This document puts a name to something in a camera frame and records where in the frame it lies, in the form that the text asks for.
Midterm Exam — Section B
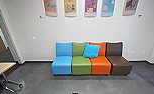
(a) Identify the brown sofa seat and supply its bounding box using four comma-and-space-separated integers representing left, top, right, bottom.
105, 41, 134, 76

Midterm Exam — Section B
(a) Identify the cyan square pillow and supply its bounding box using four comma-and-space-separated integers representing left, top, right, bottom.
82, 43, 101, 59

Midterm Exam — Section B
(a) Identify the light blue poster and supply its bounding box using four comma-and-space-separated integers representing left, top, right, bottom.
100, 0, 117, 18

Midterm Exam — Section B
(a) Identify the orange sofa seat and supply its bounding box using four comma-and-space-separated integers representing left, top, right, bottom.
88, 41, 113, 76

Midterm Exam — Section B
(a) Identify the purple poster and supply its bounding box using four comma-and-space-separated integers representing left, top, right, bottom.
83, 0, 99, 18

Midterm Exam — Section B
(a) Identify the blue sofa seat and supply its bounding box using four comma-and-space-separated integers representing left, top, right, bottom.
51, 41, 74, 76

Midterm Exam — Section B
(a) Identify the pink and teal poster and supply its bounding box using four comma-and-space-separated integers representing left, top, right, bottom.
121, 0, 140, 17

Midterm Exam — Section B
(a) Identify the green sofa seat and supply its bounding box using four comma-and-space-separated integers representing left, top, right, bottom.
71, 42, 93, 76

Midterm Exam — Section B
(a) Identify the salmon pink poster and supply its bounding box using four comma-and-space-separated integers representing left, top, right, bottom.
43, 0, 59, 18

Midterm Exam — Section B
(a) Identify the long wooden table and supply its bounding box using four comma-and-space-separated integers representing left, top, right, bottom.
0, 61, 18, 75

